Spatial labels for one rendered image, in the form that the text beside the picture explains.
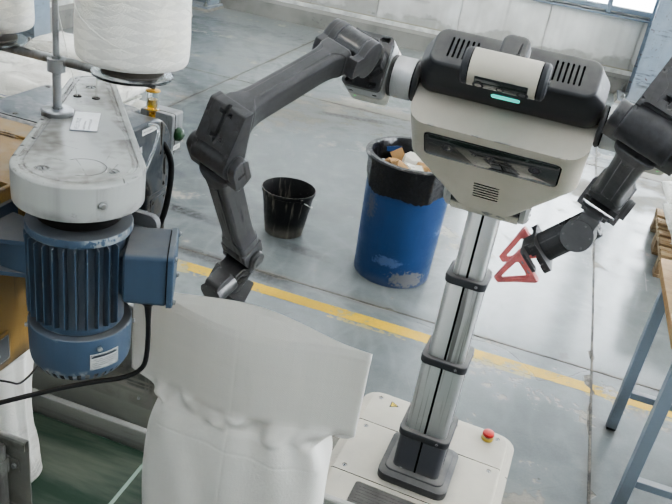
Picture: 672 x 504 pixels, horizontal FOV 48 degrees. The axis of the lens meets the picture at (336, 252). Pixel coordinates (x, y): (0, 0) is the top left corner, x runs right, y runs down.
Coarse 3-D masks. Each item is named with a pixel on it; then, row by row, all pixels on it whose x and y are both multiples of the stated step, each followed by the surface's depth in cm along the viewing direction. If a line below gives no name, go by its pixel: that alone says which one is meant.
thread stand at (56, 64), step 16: (0, 48) 114; (16, 48) 116; (32, 48) 115; (48, 64) 114; (64, 64) 114; (80, 64) 113; (112, 80) 107; (128, 80) 108; (144, 80) 109; (160, 80) 110; (48, 112) 116; (64, 112) 117
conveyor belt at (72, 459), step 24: (48, 432) 200; (72, 432) 201; (48, 456) 192; (72, 456) 194; (96, 456) 195; (120, 456) 196; (48, 480) 185; (72, 480) 187; (96, 480) 188; (120, 480) 189
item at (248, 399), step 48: (144, 336) 151; (192, 336) 143; (240, 336) 138; (288, 336) 146; (192, 384) 148; (240, 384) 143; (288, 384) 142; (336, 384) 142; (192, 432) 151; (240, 432) 148; (288, 432) 146; (336, 432) 147; (144, 480) 162; (192, 480) 156; (240, 480) 151; (288, 480) 149
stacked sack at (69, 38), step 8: (64, 32) 477; (32, 40) 453; (40, 40) 453; (48, 40) 455; (72, 40) 463; (40, 48) 450; (48, 48) 450; (64, 48) 451; (72, 48) 453; (64, 56) 447; (72, 56) 446
